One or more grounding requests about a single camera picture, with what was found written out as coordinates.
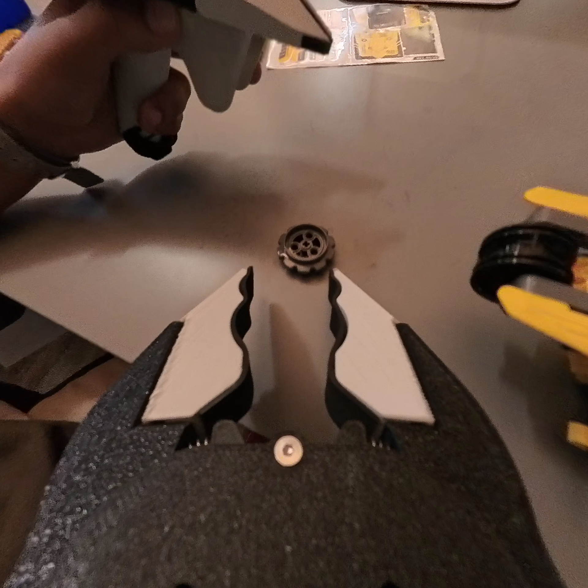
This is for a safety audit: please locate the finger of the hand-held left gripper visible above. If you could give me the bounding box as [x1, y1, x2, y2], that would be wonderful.
[198, 0, 332, 54]

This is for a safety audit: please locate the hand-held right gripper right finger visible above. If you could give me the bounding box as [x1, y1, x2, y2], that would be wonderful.
[324, 269, 435, 447]

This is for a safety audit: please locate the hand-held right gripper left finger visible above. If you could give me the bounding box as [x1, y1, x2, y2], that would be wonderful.
[140, 266, 255, 447]

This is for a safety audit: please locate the dark grey toy gear wheel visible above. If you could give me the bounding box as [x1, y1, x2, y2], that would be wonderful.
[277, 224, 339, 276]

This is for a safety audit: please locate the yellow black toy vehicle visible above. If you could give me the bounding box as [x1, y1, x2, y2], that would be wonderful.
[469, 185, 588, 453]

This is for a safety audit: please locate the person's left hand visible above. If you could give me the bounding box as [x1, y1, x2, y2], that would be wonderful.
[0, 0, 263, 159]

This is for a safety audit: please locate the yellow grey sticker sheet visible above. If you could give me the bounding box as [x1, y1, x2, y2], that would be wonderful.
[266, 4, 445, 70]

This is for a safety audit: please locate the silver wristwatch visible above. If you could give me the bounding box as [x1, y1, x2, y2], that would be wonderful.
[0, 120, 105, 189]

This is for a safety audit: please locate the yellow storage bin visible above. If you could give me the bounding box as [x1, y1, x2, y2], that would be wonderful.
[0, 28, 25, 61]

